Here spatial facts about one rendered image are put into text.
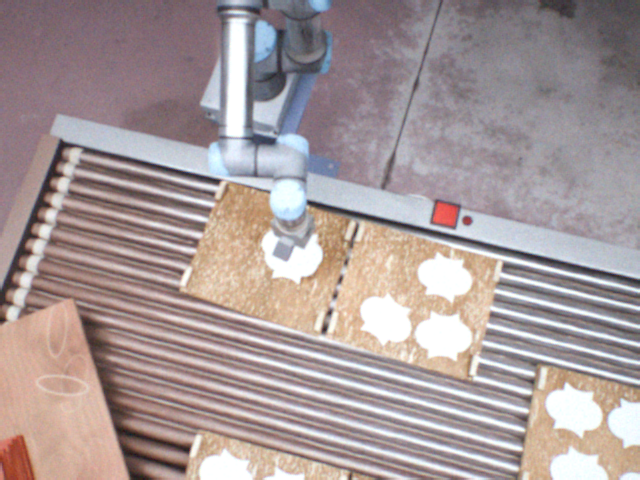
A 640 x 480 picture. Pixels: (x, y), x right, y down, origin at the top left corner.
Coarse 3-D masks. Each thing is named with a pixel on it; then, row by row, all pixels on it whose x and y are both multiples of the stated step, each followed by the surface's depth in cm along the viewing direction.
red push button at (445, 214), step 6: (438, 204) 200; (444, 204) 200; (438, 210) 200; (444, 210) 200; (450, 210) 200; (456, 210) 200; (438, 216) 199; (444, 216) 199; (450, 216) 199; (438, 222) 199; (444, 222) 199; (450, 222) 199
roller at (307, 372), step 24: (96, 312) 196; (144, 336) 194; (168, 336) 193; (192, 336) 193; (240, 360) 191; (264, 360) 190; (288, 360) 191; (336, 384) 188; (360, 384) 188; (432, 408) 185; (456, 408) 185; (504, 432) 184
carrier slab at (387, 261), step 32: (352, 256) 196; (384, 256) 196; (416, 256) 196; (448, 256) 195; (480, 256) 195; (352, 288) 194; (384, 288) 193; (416, 288) 193; (480, 288) 192; (352, 320) 191; (416, 320) 190; (480, 320) 190; (384, 352) 188; (416, 352) 188
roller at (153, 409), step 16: (112, 400) 188; (128, 400) 188; (144, 400) 189; (160, 416) 187; (176, 416) 187; (192, 416) 187; (208, 416) 188; (224, 432) 185; (240, 432) 185; (256, 432) 185; (272, 448) 184; (288, 448) 184; (304, 448) 183; (320, 448) 184; (336, 464) 182; (352, 464) 182; (368, 464) 182
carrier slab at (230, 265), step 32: (256, 192) 202; (224, 224) 200; (256, 224) 200; (320, 224) 199; (224, 256) 197; (256, 256) 197; (192, 288) 195; (224, 288) 195; (256, 288) 194; (288, 288) 194; (320, 288) 194; (288, 320) 191
